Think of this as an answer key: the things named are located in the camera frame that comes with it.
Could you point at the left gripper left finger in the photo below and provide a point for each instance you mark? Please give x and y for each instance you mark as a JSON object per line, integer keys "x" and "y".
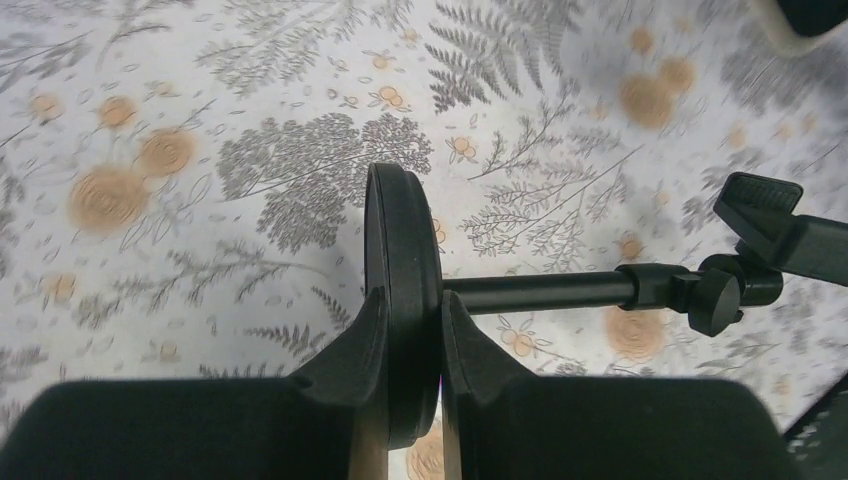
{"x": 326, "y": 420}

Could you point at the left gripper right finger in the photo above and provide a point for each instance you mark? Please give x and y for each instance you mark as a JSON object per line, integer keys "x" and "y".
{"x": 502, "y": 421}

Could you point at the black round-base stand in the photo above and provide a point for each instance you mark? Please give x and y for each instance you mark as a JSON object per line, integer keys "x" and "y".
{"x": 402, "y": 262}

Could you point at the floral table mat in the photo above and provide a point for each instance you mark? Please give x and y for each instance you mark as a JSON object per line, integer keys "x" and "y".
{"x": 183, "y": 183}

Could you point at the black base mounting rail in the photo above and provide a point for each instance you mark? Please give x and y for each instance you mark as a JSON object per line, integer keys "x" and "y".
{"x": 817, "y": 441}

